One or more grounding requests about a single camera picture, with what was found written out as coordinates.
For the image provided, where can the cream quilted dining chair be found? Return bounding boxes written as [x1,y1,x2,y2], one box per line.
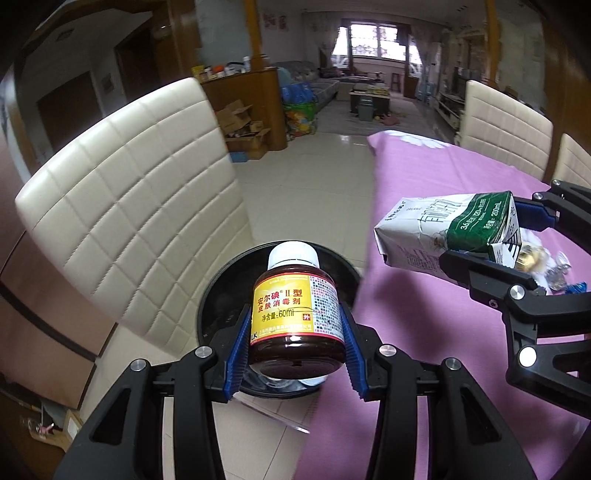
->
[551,133,591,191]
[455,79,554,182]
[15,77,256,356]

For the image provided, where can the glass coffee table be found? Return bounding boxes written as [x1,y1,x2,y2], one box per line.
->
[348,87,392,121]

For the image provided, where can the wooden pillar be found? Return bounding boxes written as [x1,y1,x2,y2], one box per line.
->
[484,0,502,82]
[241,0,260,71]

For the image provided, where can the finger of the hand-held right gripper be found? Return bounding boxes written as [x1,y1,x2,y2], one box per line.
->
[512,179,591,251]
[438,250,591,419]

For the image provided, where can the pink floral tablecloth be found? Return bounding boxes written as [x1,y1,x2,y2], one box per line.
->
[295,130,591,480]

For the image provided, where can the grey curtain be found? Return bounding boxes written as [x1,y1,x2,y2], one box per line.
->
[409,25,438,78]

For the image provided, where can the blue plastic bag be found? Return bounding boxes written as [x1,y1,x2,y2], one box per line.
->
[281,82,315,108]

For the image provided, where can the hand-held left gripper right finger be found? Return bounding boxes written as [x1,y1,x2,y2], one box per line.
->
[338,301,539,480]

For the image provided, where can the colourful printed bag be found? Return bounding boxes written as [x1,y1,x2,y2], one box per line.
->
[282,101,319,140]

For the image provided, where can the brown wooden cabinet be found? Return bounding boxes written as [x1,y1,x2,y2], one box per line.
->
[0,225,101,418]

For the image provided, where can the small candy wrappers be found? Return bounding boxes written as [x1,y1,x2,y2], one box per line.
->
[544,251,574,291]

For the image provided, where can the brown medicine bottle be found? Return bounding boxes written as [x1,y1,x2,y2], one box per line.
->
[249,240,346,376]

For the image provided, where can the black trash bin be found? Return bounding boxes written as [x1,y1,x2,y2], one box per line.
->
[196,239,362,398]

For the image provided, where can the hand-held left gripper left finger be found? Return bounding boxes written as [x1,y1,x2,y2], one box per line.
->
[59,304,253,480]

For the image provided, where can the green white milk carton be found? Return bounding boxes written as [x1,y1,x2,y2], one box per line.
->
[372,190,523,278]

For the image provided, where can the barred window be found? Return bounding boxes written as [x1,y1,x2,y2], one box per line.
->
[348,23,408,62]

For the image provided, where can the row of small containers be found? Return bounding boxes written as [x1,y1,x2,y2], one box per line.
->
[191,57,253,82]

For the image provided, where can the wooden partition cabinet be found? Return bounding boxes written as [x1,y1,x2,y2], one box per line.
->
[200,66,288,151]

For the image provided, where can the grey sofa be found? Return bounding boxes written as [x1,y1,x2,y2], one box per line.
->
[271,59,343,112]

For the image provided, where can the pile of cardboard boxes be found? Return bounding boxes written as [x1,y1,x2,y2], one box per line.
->
[213,99,274,161]

